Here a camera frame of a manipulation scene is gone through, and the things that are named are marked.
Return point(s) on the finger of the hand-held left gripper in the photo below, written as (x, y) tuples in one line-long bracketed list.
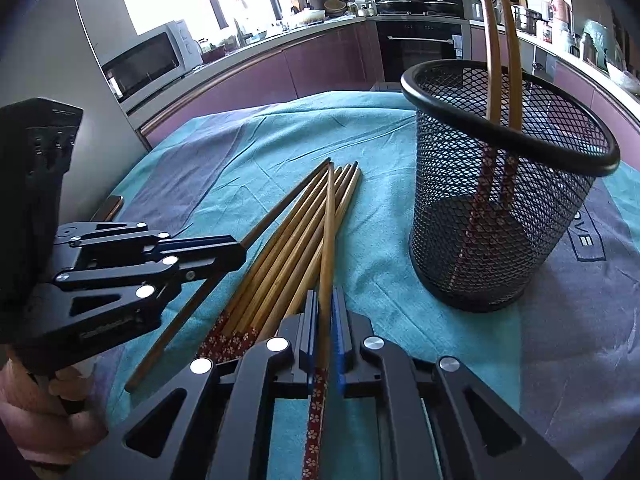
[(215, 263), (210, 244)]

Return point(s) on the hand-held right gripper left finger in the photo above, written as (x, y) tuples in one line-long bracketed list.
[(314, 330)]

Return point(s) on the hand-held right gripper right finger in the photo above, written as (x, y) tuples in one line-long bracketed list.
[(340, 330)]

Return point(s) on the black mesh utensil cup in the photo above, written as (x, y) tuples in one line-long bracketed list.
[(450, 240)]

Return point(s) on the person's left hand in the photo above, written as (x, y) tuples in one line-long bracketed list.
[(75, 425)]

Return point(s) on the teal and grey cloth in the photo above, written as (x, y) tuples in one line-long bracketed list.
[(380, 320)]

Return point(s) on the smartphone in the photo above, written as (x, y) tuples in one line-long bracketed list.
[(107, 209)]

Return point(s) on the silver refrigerator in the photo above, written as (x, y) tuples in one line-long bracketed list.
[(60, 35)]

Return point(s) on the white microwave oven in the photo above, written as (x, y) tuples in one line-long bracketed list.
[(145, 62)]

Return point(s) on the purple kitchen cabinets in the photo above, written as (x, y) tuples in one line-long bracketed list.
[(570, 80), (300, 70)]

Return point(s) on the kitchen faucet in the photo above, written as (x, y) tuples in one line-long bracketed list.
[(241, 15)]

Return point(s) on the white dish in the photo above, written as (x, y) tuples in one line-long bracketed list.
[(310, 17)]

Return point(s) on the brown woven bowl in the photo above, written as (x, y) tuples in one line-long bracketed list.
[(335, 7)]

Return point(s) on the black built-in oven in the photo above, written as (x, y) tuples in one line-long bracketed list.
[(415, 50)]

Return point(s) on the black lidded wok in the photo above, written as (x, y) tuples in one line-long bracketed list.
[(395, 4)]

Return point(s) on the steel pot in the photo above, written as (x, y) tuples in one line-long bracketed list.
[(527, 19)]

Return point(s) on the pale green plastic bag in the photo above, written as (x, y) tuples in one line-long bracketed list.
[(600, 42)]

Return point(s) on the copper pot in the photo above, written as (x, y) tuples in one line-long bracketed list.
[(560, 9)]

